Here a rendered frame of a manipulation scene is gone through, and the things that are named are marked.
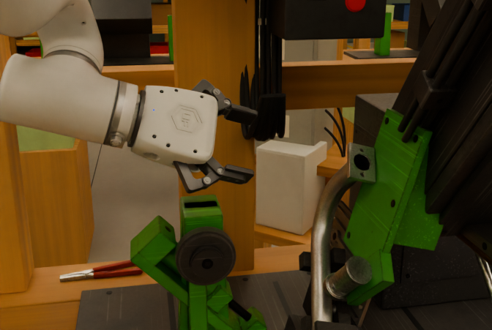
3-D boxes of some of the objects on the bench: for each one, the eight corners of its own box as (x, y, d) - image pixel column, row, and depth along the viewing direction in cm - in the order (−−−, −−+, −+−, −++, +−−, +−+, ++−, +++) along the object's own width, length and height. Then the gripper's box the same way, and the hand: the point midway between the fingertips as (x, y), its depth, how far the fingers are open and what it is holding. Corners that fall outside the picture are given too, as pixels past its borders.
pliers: (139, 262, 117) (139, 257, 117) (143, 274, 113) (143, 269, 112) (59, 274, 113) (58, 269, 112) (60, 288, 108) (59, 282, 108)
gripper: (132, 77, 80) (246, 107, 85) (110, 189, 72) (238, 215, 77) (143, 46, 74) (266, 80, 79) (121, 165, 66) (259, 195, 71)
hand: (246, 145), depth 78 cm, fingers open, 8 cm apart
